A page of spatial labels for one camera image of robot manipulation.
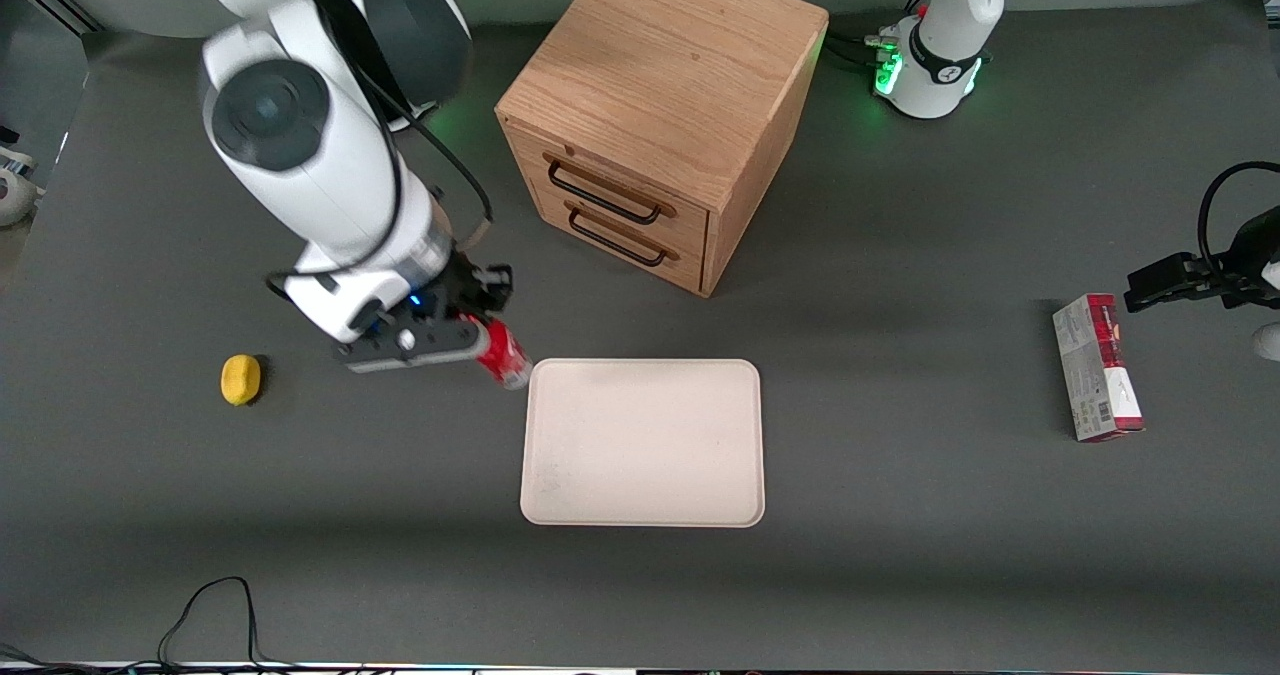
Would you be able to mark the white rounded fixture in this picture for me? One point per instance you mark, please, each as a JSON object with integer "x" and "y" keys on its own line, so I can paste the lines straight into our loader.
{"x": 15, "y": 195}

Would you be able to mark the grey and red carton box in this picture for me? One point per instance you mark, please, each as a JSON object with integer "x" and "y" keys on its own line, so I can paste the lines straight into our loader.
{"x": 1095, "y": 375}

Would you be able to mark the wooden drawer cabinet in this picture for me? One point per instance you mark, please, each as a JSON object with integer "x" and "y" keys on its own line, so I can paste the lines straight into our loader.
{"x": 660, "y": 65}

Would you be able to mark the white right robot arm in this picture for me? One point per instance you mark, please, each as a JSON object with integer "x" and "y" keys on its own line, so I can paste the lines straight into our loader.
{"x": 320, "y": 175}

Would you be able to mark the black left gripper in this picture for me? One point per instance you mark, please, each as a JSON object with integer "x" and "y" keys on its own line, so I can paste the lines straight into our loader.
{"x": 1243, "y": 273}

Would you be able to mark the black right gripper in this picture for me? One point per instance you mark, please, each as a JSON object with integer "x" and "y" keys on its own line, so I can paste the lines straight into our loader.
{"x": 471, "y": 290}

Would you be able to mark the beige rectangular tray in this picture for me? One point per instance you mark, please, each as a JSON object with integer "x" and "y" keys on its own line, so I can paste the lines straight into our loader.
{"x": 640, "y": 445}

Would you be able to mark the yellow lemon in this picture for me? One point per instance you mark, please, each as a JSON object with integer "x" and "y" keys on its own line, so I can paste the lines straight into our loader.
{"x": 240, "y": 380}

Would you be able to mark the red coke bottle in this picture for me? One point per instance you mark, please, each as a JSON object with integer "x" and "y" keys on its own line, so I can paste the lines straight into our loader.
{"x": 505, "y": 357}

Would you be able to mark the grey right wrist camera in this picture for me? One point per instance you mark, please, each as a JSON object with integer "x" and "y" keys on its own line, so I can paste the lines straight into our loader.
{"x": 400, "y": 347}

